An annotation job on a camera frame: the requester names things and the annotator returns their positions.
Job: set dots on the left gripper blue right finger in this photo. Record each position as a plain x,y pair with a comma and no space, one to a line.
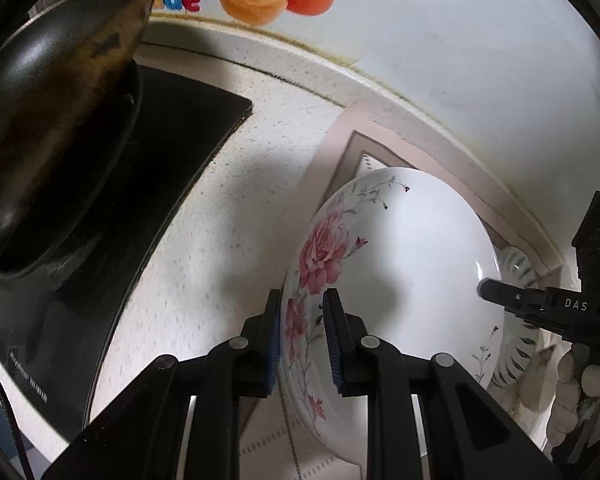
425,418

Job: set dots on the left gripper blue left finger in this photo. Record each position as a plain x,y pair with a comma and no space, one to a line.
179,419

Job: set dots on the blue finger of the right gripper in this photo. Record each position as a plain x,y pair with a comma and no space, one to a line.
521,302

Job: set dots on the white plate grey floral rim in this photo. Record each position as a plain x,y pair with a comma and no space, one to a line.
517,319

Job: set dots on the white plate pink rose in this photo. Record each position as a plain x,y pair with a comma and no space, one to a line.
405,252

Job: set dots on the right gloved hand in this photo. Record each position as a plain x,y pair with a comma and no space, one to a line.
575,377

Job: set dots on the floral diamond pattern table mat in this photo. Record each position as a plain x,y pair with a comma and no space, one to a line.
314,163

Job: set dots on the black induction cooktop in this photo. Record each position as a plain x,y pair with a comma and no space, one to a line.
67,276

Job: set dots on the black wok pan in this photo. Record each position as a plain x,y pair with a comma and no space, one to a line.
53,72

